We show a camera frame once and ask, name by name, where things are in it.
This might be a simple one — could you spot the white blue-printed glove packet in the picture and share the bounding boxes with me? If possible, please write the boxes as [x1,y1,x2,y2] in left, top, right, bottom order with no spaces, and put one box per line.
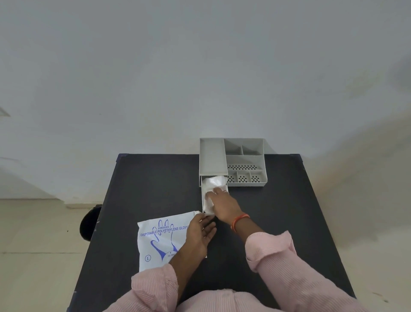
[137,210,208,272]

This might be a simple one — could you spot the grey plastic desk organizer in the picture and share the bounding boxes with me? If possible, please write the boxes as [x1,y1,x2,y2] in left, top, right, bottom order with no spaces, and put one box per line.
[199,138,268,187]

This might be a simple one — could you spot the grey organizer drawer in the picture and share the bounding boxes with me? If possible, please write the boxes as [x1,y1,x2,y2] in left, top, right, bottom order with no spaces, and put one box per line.
[200,175,230,215]

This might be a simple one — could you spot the orange thread wristband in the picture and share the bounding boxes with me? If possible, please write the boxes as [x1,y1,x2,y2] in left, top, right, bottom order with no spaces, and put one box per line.
[230,213,250,233]

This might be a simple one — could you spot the person's right forearm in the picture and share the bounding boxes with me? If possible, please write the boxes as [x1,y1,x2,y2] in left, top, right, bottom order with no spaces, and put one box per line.
[236,221,368,312]

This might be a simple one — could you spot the person's left hand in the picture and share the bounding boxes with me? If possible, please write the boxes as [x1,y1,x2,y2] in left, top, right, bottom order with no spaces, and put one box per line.
[169,213,217,267]

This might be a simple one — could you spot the person's left forearm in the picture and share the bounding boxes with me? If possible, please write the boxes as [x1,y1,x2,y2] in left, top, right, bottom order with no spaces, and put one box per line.
[102,249,195,312]

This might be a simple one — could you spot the person's right hand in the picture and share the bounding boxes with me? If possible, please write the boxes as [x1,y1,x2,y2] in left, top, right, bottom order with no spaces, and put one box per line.
[205,187,245,226]

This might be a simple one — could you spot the person's pink shirt torso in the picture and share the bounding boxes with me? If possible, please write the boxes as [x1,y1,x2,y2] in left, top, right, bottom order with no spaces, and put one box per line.
[175,289,284,312]

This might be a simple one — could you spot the black round object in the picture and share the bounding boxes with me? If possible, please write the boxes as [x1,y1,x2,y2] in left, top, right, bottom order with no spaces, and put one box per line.
[79,204,103,242]

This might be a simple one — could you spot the clear plastic disposable gloves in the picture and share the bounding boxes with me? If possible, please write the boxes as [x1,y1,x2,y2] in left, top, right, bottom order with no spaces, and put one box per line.
[201,175,229,215]

